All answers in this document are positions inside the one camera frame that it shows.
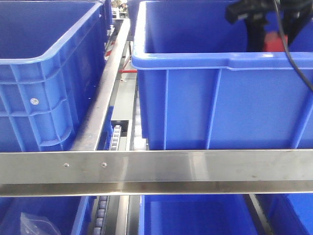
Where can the large blue bin left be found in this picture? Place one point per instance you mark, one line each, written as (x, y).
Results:
(51, 62)

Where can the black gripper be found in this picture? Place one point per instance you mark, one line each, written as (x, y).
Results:
(296, 15)

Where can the large blue bin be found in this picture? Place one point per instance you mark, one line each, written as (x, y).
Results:
(200, 88)
(51, 62)

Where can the roller conveyor track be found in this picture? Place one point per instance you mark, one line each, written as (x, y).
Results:
(107, 206)

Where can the clear plastic bag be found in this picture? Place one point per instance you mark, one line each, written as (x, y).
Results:
(37, 225)

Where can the red cube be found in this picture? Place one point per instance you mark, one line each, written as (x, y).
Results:
(273, 42)

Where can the blue bin lower right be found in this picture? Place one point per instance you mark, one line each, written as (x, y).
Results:
(288, 214)

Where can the steel shelf front beam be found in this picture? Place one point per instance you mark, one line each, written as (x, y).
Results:
(156, 172)

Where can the large blue bin centre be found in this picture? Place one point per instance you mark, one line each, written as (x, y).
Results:
(200, 88)

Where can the blue bin lower centre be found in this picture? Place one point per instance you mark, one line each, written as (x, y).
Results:
(207, 214)

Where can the blue bin lower left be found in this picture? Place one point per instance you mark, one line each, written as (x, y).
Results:
(70, 215)

